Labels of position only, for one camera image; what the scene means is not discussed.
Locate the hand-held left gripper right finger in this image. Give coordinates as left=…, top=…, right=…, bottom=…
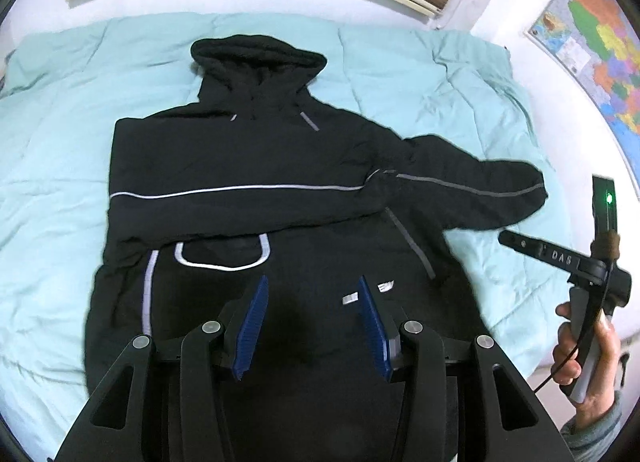
left=357, top=274, right=576, bottom=462

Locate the person's right forearm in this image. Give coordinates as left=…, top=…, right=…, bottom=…
left=559, top=389, right=628, bottom=462

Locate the light green quilted blanket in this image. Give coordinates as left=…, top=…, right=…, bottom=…
left=0, top=12, right=568, bottom=423

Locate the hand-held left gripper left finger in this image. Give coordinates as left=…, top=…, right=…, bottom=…
left=54, top=274, right=271, bottom=462

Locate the person's right hand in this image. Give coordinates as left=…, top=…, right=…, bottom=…
left=552, top=302, right=624, bottom=435

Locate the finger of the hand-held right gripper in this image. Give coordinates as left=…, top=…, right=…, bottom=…
left=498, top=229, right=581, bottom=273

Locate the black cable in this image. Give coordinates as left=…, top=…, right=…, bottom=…
left=530, top=262, right=615, bottom=393

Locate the white bed sheet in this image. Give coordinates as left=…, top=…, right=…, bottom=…
left=0, top=0, right=621, bottom=443

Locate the colourful wall map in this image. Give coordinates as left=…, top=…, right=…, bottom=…
left=527, top=0, right=640, bottom=163

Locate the black hooded jacket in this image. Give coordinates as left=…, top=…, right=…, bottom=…
left=82, top=34, right=548, bottom=462

